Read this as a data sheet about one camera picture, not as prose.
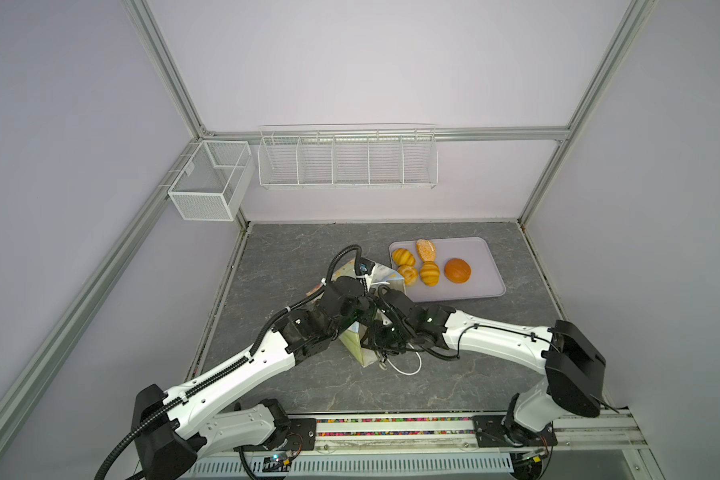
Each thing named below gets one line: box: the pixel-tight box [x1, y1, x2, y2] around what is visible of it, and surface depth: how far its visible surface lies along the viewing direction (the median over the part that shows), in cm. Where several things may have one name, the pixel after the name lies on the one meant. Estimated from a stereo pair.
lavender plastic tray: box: [389, 237, 506, 302], surface depth 107 cm
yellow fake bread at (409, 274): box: [398, 265, 418, 285], surface depth 103 cm
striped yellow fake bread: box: [419, 260, 440, 287], surface depth 104 cm
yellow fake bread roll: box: [392, 248, 416, 266], surface depth 107 cm
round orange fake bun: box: [444, 258, 472, 284], surface depth 104 cm
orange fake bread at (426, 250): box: [416, 239, 436, 262], surface depth 109 cm
